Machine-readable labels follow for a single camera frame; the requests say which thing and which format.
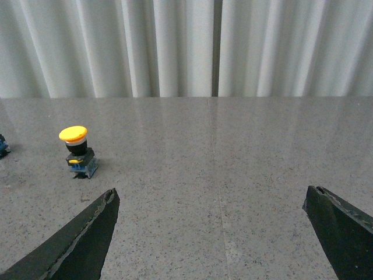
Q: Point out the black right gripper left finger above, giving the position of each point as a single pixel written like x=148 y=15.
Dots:
x=78 y=250

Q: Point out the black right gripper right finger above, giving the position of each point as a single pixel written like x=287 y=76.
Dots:
x=344 y=232

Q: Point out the yellow mushroom push button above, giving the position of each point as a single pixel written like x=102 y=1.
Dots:
x=81 y=160

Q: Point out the blue black button base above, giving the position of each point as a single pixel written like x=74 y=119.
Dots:
x=4 y=147

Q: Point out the white pleated curtain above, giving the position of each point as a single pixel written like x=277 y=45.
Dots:
x=56 y=49

